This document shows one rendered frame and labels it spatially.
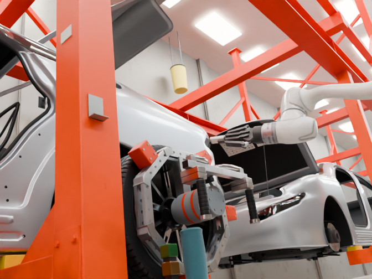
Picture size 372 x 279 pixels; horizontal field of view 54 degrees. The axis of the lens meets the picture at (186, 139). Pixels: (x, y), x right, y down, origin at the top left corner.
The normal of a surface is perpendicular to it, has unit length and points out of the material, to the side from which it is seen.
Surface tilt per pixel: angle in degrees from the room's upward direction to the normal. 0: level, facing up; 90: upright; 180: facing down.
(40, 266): 90
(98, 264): 90
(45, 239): 90
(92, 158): 90
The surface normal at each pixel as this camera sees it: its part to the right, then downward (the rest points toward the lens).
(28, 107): 0.75, -0.33
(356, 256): -0.66, -0.20
